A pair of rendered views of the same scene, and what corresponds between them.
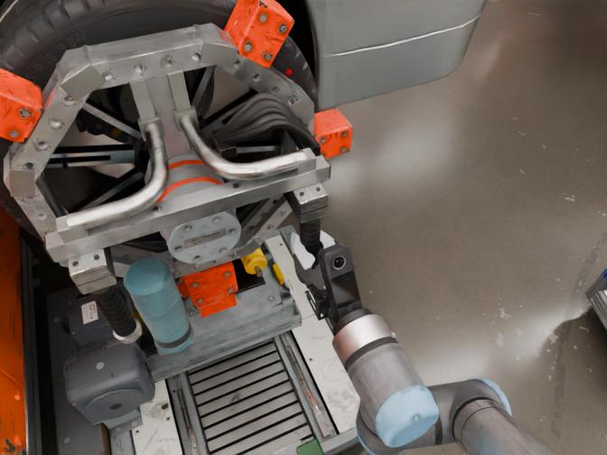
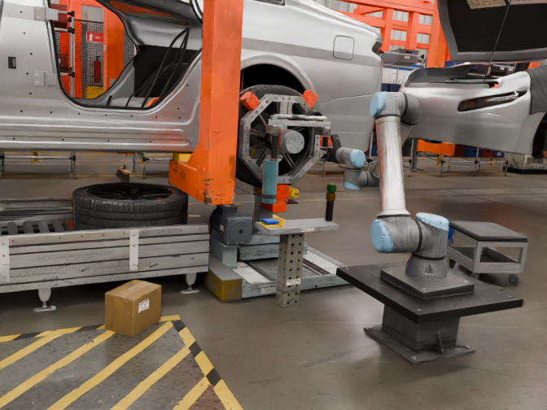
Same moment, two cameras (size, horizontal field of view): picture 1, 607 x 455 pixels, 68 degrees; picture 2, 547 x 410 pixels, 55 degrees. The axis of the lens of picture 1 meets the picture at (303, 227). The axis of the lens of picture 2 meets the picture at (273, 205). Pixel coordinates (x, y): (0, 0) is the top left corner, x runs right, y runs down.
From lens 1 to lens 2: 2.65 m
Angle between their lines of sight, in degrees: 38
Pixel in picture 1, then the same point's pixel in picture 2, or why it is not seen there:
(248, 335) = not seen: hidden behind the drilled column
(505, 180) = not seen: hidden behind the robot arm
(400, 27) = (343, 126)
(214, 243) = (296, 145)
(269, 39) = (312, 99)
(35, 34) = (258, 90)
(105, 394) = (240, 220)
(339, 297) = (336, 145)
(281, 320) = not seen: hidden behind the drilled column
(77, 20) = (268, 89)
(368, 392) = (347, 153)
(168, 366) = (248, 250)
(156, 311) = (273, 172)
